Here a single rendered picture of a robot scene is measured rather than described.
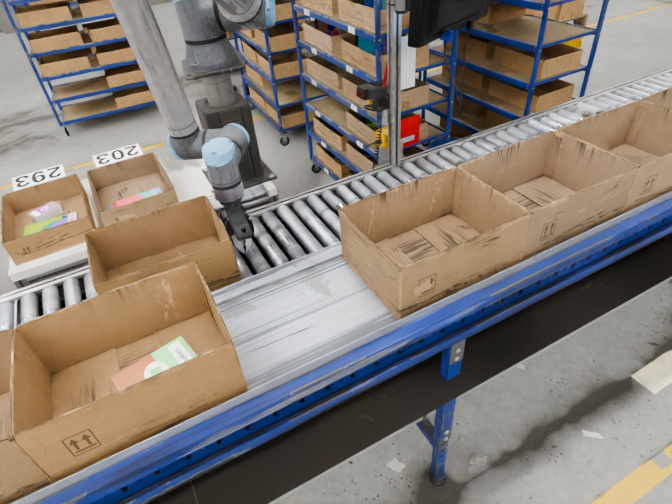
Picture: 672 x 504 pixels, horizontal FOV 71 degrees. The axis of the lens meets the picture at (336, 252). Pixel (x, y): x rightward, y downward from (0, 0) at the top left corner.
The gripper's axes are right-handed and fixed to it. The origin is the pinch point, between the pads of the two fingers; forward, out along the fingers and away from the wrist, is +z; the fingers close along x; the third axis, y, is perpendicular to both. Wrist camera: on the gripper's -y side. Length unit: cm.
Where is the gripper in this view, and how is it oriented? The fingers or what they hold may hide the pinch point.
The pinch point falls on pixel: (245, 250)
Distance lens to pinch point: 155.7
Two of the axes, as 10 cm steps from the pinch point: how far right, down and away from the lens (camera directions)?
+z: 0.8, 7.7, 6.3
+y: -4.7, -5.3, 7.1
